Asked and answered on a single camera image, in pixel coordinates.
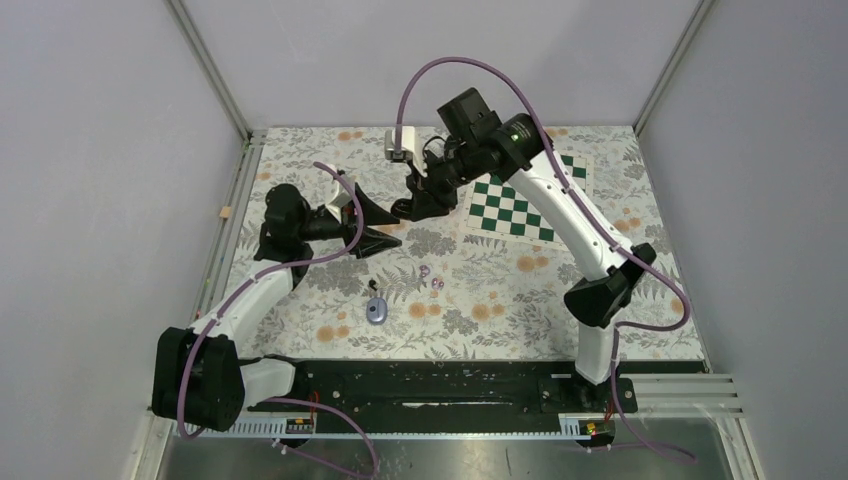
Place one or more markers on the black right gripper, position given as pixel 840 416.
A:
pixel 432 201

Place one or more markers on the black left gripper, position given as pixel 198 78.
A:
pixel 371 241

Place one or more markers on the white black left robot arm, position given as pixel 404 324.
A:
pixel 200 377

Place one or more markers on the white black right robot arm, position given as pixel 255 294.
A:
pixel 479 143

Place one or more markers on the lavender earbuds case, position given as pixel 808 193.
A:
pixel 376 311

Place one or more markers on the green white chessboard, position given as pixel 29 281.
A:
pixel 494 210

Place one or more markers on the floral tablecloth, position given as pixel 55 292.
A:
pixel 500 300

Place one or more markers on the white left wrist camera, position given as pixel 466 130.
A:
pixel 339 197

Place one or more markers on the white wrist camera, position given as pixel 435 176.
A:
pixel 339 197
pixel 400 144

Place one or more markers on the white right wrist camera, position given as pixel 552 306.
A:
pixel 400 144

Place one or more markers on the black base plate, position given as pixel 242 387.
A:
pixel 506 388

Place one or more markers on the white slotted cable duct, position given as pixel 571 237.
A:
pixel 299 425

